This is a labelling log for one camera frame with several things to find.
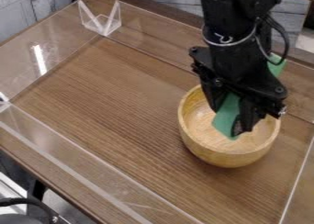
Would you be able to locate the clear acrylic tray wall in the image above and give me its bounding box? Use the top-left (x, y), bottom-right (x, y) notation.
top-left (0, 5), bottom-right (314, 224)

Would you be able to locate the light wooden bowl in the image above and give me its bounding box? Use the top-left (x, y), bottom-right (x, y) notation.
top-left (178, 85), bottom-right (281, 168)

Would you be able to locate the green rectangular block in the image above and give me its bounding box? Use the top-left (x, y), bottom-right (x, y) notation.
top-left (211, 53), bottom-right (286, 140)

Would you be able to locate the black metal table leg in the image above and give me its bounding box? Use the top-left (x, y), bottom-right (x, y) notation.
top-left (28, 179), bottom-right (48, 201)

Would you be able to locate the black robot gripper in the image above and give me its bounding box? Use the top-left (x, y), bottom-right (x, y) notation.
top-left (189, 39), bottom-right (287, 137)

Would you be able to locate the black cable under table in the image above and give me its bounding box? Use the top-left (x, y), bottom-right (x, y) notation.
top-left (0, 197), bottom-right (54, 224)

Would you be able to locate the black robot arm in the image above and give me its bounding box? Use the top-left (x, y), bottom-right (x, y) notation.
top-left (189, 0), bottom-right (290, 138)

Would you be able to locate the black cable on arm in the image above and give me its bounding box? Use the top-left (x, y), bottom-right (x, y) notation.
top-left (254, 16), bottom-right (291, 67)

